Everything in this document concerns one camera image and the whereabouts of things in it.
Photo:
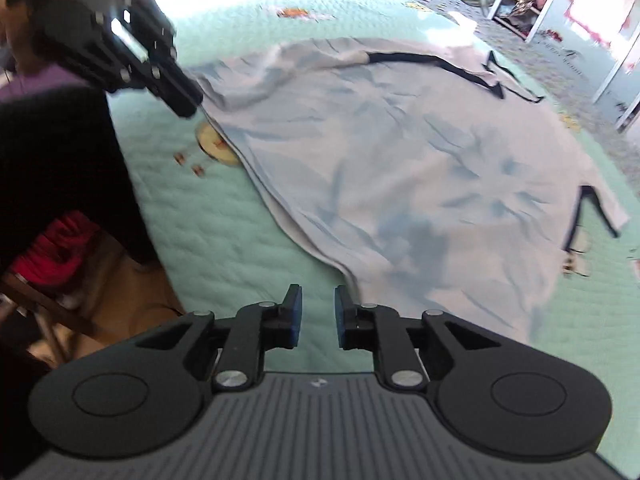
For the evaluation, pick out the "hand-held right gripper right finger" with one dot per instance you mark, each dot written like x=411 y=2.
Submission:
x=341 y=317

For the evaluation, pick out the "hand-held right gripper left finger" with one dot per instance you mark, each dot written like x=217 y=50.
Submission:
x=296 y=317

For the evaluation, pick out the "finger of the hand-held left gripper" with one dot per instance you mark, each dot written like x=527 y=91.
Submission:
x=180 y=92

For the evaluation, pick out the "white t-shirt with navy trim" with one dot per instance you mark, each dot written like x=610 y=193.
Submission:
x=400 y=170

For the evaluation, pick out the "mint bee print quilted bedspread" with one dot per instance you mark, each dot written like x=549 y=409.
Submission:
x=225 y=235

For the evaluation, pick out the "red cloth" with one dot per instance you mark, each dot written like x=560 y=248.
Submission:
x=55 y=247

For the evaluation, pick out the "wooden stool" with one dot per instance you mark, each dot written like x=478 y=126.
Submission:
x=45 y=310

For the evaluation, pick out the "sliding door wardrobe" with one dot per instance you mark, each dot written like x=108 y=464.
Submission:
x=550 y=15

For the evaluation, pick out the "pink framed poster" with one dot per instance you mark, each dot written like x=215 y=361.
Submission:
x=605 y=0

